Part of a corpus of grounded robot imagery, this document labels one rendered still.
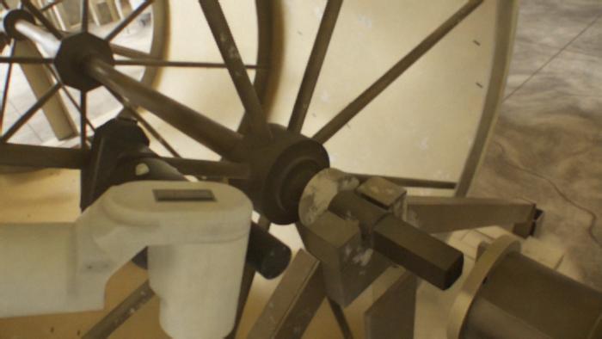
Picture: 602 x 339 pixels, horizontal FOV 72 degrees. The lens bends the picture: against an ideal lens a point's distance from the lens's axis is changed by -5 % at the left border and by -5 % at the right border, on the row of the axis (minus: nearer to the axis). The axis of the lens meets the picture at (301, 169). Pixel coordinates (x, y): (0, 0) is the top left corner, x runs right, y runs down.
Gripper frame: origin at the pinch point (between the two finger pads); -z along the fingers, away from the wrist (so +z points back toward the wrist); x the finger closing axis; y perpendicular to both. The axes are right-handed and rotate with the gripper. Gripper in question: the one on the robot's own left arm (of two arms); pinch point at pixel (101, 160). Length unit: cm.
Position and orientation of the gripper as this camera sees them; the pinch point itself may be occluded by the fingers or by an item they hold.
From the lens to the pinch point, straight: 55.1
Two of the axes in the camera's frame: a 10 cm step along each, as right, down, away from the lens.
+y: 6.7, 0.6, 7.4
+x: -3.1, 9.3, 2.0
